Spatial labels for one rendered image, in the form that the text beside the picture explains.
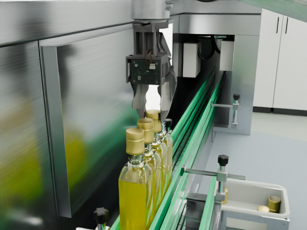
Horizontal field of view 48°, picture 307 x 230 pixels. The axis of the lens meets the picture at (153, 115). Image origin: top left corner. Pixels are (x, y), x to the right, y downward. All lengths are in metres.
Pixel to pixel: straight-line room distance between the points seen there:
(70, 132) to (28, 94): 0.12
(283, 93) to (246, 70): 2.89
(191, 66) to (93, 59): 1.15
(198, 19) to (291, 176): 0.81
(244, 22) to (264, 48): 2.79
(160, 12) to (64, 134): 0.28
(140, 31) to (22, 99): 0.24
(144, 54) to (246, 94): 1.12
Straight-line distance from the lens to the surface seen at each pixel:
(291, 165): 1.53
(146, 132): 0.69
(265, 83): 4.53
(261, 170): 1.45
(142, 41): 0.65
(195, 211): 0.92
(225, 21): 1.68
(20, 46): 0.58
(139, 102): 0.74
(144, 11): 0.66
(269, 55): 4.47
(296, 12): 0.77
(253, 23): 1.67
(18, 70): 0.58
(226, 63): 1.80
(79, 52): 0.68
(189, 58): 1.84
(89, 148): 0.75
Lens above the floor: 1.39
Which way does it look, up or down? 19 degrees down
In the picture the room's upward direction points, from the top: straight up
